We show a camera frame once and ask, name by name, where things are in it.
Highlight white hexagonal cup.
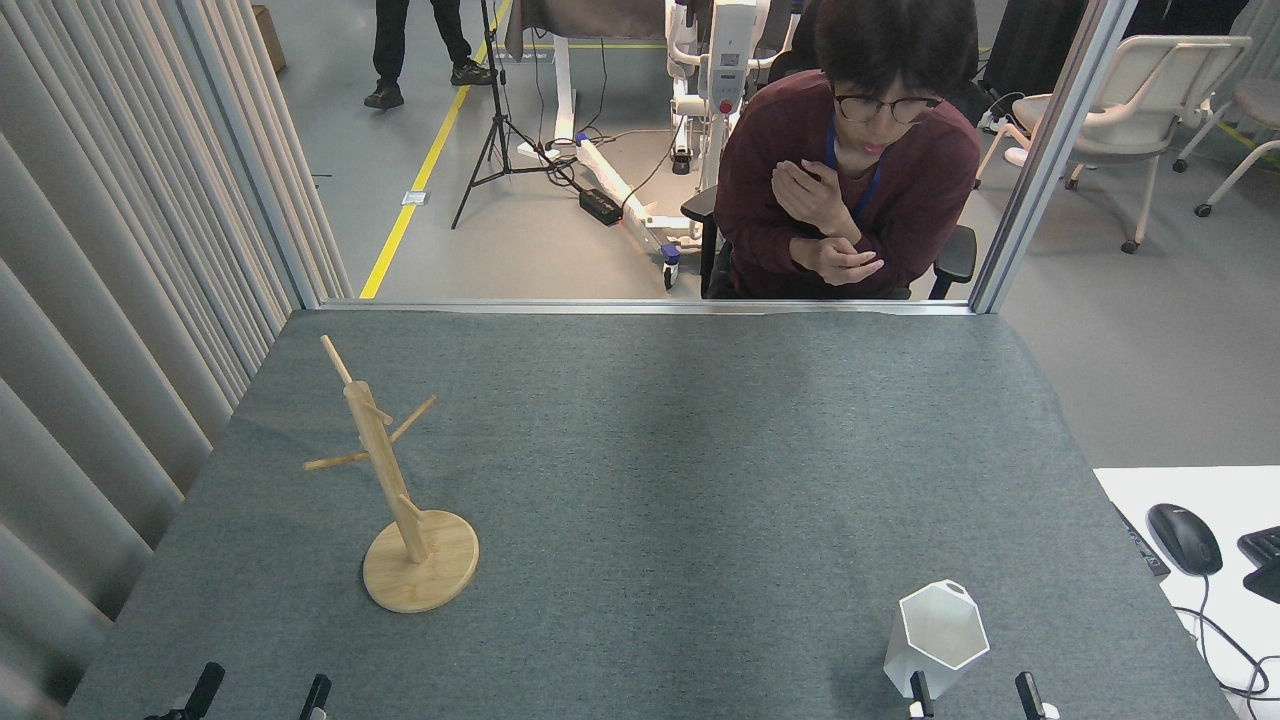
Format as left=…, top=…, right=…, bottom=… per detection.
left=884, top=580, right=991, bottom=699

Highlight wooden cup rack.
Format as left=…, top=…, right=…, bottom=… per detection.
left=303, top=335, right=480, bottom=614

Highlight person's right hand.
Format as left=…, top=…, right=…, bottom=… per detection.
left=790, top=237, right=886, bottom=288

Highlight person's left hand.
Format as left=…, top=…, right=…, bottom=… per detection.
left=772, top=160, right=863, bottom=241

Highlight black flat device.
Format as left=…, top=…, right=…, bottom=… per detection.
left=1113, top=503, right=1171, bottom=578

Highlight black computer mouse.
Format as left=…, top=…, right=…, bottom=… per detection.
left=1146, top=503, right=1224, bottom=577

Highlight black keyboard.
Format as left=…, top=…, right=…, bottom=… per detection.
left=1237, top=526, right=1280, bottom=604

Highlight white side table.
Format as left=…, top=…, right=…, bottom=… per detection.
left=1093, top=466, right=1280, bottom=720

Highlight grey felt table mat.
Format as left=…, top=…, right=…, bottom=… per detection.
left=62, top=308, right=1241, bottom=720

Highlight black office chair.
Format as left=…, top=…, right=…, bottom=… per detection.
left=682, top=40, right=991, bottom=301

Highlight grey pleated curtain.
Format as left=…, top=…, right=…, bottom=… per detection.
left=0, top=0, right=353, bottom=720

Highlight seated person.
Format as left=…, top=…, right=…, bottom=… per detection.
left=712, top=0, right=983, bottom=301

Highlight black-rimmed glasses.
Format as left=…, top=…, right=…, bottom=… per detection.
left=832, top=93, right=946, bottom=126

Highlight black tripod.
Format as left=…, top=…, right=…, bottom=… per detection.
left=452, top=0, right=576, bottom=229

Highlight white office chair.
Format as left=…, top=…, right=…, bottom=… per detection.
left=975, top=35, right=1253, bottom=254

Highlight grey chair with white legs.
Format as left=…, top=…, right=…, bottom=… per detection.
left=1172, top=78, right=1280, bottom=218

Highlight cardboard box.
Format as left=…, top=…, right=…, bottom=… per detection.
left=250, top=5, right=288, bottom=74

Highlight white desk leg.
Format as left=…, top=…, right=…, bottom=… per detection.
left=517, top=35, right=581, bottom=163

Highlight standing person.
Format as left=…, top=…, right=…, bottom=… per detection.
left=363, top=0, right=498, bottom=110

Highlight white stand on wheels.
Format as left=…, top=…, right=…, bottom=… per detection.
left=575, top=0, right=801, bottom=291

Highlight dark brown cloth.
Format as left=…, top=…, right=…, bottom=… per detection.
left=505, top=0, right=669, bottom=61

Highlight black mouse cable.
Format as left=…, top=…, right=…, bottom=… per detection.
left=1170, top=575, right=1280, bottom=701

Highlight silver table rail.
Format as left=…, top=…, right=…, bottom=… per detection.
left=320, top=298, right=976, bottom=316

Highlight slim silver post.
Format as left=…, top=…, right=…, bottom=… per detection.
left=165, top=0, right=321, bottom=311

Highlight silver post with wide face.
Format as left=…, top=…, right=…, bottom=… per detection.
left=970, top=0, right=1141, bottom=315

